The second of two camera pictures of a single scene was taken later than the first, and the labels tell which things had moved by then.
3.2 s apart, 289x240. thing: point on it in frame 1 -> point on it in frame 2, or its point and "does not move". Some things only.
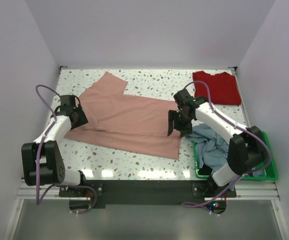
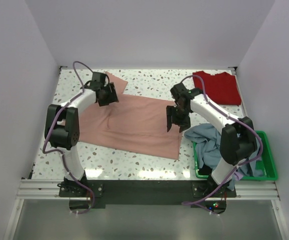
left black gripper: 82,120 -> 112,96
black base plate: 94,194 does not move
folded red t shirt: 222,88 does not move
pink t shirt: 133,122 does not move
